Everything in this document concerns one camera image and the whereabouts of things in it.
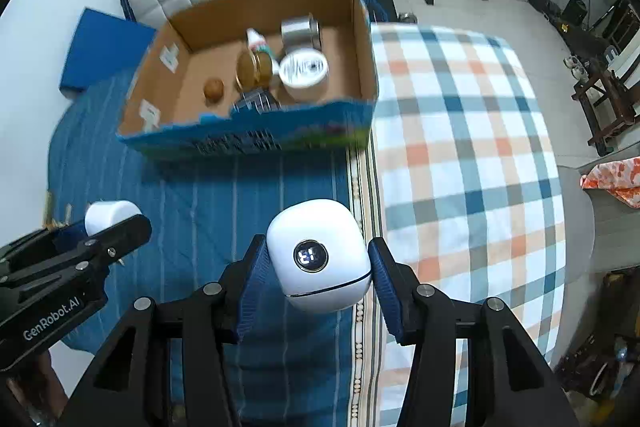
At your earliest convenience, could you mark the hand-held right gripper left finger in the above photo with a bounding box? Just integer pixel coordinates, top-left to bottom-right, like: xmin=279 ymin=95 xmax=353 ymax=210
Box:
xmin=75 ymin=234 xmax=271 ymax=427

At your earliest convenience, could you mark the amber tape roll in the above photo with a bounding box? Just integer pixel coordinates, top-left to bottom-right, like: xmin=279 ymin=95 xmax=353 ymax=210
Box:
xmin=235 ymin=49 xmax=274 ymax=92

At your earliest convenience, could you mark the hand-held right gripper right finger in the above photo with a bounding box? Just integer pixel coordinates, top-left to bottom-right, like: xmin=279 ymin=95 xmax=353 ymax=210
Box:
xmin=367 ymin=237 xmax=578 ymax=427

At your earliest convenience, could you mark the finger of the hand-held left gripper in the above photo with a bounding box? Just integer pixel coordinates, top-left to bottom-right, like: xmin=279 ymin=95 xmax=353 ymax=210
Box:
xmin=75 ymin=214 xmax=153 ymax=269
xmin=0 ymin=223 xmax=91 ymax=265

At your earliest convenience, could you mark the grey chair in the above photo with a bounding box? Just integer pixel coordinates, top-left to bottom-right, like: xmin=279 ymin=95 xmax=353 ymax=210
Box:
xmin=550 ymin=167 xmax=640 ymax=368

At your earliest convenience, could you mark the orange patterned cloth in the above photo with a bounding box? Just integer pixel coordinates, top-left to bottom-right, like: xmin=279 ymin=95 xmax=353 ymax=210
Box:
xmin=580 ymin=156 xmax=640 ymax=210

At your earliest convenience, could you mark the dark wooden chair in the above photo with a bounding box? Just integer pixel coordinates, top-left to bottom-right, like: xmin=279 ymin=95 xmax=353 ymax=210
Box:
xmin=571 ymin=57 xmax=640 ymax=156

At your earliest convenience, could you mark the person's left forearm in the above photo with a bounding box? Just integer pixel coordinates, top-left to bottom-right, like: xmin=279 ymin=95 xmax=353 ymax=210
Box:
xmin=0 ymin=349 xmax=68 ymax=427

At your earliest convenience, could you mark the black backpack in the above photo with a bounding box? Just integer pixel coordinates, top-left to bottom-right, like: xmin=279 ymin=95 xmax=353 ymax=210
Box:
xmin=602 ymin=269 xmax=640 ymax=338

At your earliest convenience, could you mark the black speaker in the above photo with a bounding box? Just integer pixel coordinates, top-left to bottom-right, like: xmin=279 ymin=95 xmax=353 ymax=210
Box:
xmin=565 ymin=0 xmax=587 ymax=26

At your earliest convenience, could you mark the white earbud case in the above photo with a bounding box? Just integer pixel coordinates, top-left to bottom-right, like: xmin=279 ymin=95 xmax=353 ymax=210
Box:
xmin=266 ymin=198 xmax=373 ymax=313

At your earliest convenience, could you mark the silver tape roll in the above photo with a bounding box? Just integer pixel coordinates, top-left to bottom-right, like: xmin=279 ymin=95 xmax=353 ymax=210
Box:
xmin=280 ymin=13 xmax=321 ymax=52

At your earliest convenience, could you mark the black round tin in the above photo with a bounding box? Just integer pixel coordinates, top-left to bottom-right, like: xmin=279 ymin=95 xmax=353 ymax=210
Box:
xmin=231 ymin=89 xmax=281 ymax=115

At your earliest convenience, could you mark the blue striped blanket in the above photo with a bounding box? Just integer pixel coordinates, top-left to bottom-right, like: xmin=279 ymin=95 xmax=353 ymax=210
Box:
xmin=47 ymin=69 xmax=361 ymax=427

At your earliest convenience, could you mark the white green dropper bottle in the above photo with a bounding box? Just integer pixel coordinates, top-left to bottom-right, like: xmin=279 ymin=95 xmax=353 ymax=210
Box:
xmin=246 ymin=28 xmax=273 ymax=58

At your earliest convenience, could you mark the white round tin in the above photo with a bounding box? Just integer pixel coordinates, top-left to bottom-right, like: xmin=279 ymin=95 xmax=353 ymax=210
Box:
xmin=277 ymin=48 xmax=331 ymax=104

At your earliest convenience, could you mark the plaid blanket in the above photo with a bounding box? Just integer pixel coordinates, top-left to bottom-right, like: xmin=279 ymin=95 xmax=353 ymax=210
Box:
xmin=345 ymin=24 xmax=568 ymax=427

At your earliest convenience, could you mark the black metal frame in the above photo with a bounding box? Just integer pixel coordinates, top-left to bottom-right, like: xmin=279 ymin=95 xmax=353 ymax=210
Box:
xmin=587 ymin=0 xmax=636 ymax=52

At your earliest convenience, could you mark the small white cap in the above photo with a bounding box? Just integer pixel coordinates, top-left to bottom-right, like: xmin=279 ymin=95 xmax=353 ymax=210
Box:
xmin=84 ymin=201 xmax=142 ymax=238

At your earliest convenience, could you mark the cardboard box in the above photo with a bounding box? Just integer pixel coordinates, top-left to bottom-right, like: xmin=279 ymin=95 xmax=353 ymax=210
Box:
xmin=116 ymin=0 xmax=379 ymax=160

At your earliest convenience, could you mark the blue cushion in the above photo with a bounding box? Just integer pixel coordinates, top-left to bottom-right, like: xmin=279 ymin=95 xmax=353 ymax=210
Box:
xmin=58 ymin=7 xmax=158 ymax=95

